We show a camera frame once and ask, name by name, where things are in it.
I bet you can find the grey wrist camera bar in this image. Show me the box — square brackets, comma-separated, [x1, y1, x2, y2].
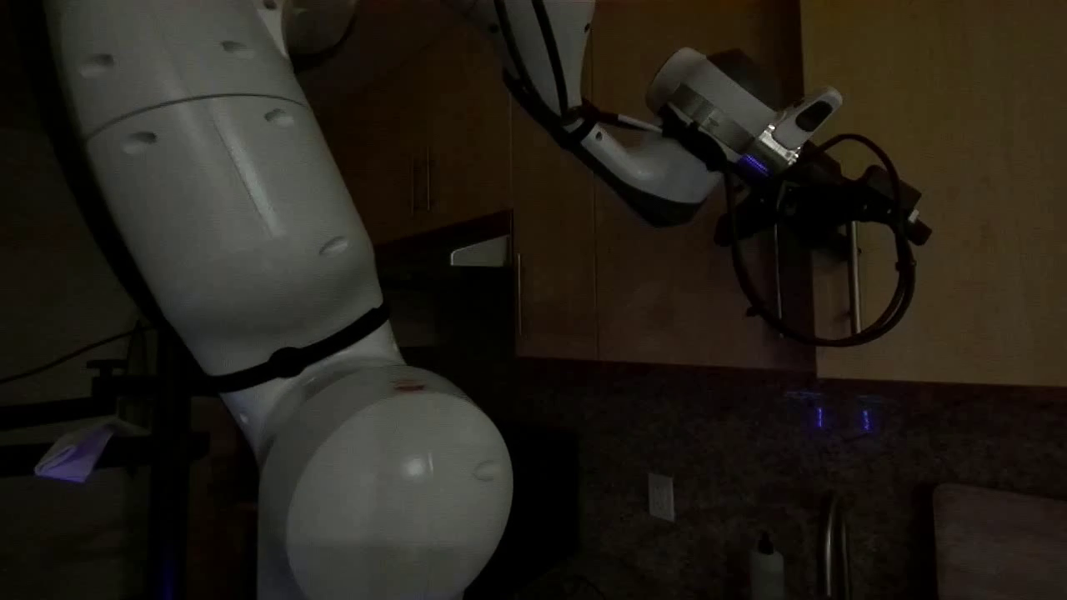
[760, 83, 848, 173]

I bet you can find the silver bar cabinet handle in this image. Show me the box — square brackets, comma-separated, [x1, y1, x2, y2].
[767, 237, 791, 338]
[843, 237, 866, 338]

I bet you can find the light wooden cabinet door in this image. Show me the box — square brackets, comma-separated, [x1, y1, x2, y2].
[295, 0, 528, 242]
[801, 0, 1067, 392]
[517, 0, 810, 373]

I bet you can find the dark box shelf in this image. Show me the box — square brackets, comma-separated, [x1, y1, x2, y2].
[369, 211, 521, 373]

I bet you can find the thin black cable loop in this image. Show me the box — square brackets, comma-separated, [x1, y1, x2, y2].
[724, 129, 920, 349]

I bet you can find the curved metal faucet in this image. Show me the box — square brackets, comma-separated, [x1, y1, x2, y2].
[818, 492, 853, 600]

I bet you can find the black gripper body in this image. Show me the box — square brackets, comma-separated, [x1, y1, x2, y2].
[778, 146, 900, 251]

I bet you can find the pale cutting board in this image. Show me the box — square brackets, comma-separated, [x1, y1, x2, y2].
[932, 479, 1067, 600]

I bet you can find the white wall outlet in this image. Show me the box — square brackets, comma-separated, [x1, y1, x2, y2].
[648, 470, 681, 524]

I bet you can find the white soap bottle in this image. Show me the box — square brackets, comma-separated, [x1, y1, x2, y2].
[748, 530, 786, 600]

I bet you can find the white paper tag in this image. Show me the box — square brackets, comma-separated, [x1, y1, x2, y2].
[32, 422, 116, 489]

